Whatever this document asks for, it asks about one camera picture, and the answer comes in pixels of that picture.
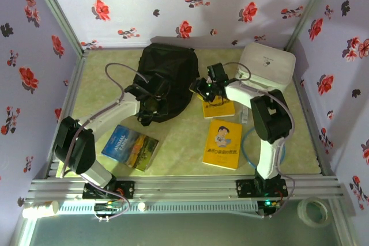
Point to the small yellow book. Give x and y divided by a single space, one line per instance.
222 109

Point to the black backpack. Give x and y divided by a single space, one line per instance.
173 64

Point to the Animal Farm book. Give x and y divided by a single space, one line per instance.
129 148

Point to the clear pen packet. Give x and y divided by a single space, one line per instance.
244 115

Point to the yellow cartoon boy book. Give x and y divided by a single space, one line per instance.
222 148

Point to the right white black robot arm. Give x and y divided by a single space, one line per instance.
271 156

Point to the white zipper pouch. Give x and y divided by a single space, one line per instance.
268 64

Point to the white round knob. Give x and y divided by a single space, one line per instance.
141 206

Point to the left circuit board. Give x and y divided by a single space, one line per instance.
108 207

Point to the circuit board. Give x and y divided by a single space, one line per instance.
108 207
271 204

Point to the right circuit board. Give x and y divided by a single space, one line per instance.
271 204

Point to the clear tape roll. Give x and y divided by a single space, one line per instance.
301 208

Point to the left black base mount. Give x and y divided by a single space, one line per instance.
127 189

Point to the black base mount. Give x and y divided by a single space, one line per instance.
245 188
127 189

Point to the aluminium side rail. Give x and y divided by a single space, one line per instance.
314 130
70 96

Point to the aluminium frame rail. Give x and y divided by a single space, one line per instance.
184 187

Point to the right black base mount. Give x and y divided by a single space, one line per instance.
245 188

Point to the aluminium corner post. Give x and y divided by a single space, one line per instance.
54 9
310 9

